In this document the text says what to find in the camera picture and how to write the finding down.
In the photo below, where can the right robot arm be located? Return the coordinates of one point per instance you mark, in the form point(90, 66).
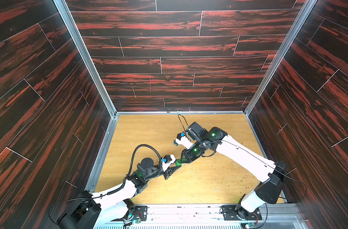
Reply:
point(270, 174)

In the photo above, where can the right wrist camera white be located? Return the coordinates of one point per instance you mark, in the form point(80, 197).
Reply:
point(189, 135)

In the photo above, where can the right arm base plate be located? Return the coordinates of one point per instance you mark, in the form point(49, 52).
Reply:
point(233, 213)

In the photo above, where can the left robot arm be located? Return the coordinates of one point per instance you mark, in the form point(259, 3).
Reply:
point(90, 211)

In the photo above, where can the green paint jar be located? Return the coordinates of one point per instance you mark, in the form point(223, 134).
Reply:
point(178, 163)

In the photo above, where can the front aluminium rail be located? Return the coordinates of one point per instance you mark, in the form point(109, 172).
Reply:
point(208, 216)

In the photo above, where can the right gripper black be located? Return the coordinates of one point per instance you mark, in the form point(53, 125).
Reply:
point(186, 156)

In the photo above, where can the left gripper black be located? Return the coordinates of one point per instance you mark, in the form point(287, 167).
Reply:
point(168, 173)

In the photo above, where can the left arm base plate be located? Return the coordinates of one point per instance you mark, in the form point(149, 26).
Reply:
point(134, 214)

